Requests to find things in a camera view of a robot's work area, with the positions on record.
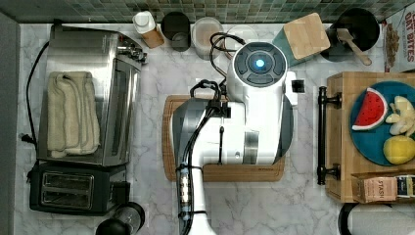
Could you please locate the black drawer handle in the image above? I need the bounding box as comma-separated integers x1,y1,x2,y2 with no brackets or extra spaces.
316,86,342,185

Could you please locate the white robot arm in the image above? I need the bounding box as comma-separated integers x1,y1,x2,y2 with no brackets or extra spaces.
170,42,295,235

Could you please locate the wooden cutting board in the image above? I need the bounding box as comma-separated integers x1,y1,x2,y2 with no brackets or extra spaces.
161,95,285,182

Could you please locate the clear cereal jar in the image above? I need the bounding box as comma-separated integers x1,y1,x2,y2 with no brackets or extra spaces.
191,17,223,61

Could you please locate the white plate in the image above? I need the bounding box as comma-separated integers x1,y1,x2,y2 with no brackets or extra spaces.
224,25,258,59

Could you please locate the black cylindrical cup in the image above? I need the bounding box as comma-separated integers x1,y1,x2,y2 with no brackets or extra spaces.
161,12,191,52

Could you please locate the silver toaster oven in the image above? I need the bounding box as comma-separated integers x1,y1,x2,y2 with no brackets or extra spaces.
37,24,145,167

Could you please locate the white lidded bottle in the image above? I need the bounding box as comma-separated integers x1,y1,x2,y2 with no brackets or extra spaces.
132,11,164,49

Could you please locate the teal canister with wooden lid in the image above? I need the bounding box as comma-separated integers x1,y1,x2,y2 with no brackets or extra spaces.
272,13,331,67

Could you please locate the beige folded towel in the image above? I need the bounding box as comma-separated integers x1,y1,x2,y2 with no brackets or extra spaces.
47,71,100,159

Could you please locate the wooden spoon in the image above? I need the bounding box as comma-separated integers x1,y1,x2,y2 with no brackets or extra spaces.
337,28,372,66

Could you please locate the black two-slot toaster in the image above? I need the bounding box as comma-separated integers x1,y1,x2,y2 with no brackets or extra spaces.
29,163,130,215

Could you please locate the plush watermelon slice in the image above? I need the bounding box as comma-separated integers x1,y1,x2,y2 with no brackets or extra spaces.
352,87,388,131

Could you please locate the stash tea box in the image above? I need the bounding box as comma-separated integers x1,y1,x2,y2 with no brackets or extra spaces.
352,175,414,204

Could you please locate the large black bowl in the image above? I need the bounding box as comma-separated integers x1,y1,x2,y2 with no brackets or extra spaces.
320,8,380,62

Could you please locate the white paper towel roll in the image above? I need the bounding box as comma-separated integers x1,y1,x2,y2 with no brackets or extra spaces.
338,204,415,235

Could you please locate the plush yellow lemon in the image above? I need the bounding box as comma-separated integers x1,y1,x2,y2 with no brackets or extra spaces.
383,135,415,165

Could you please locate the plush peeled banana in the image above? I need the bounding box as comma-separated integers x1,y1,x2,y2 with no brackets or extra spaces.
386,96,415,137

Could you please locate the oat bites cereal box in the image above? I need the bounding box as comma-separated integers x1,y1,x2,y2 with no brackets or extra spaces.
384,8,415,72

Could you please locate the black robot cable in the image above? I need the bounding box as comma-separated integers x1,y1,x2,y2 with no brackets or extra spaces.
175,31,247,235

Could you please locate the toaster oven power cord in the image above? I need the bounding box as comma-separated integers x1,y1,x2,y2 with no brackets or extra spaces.
21,40,50,146

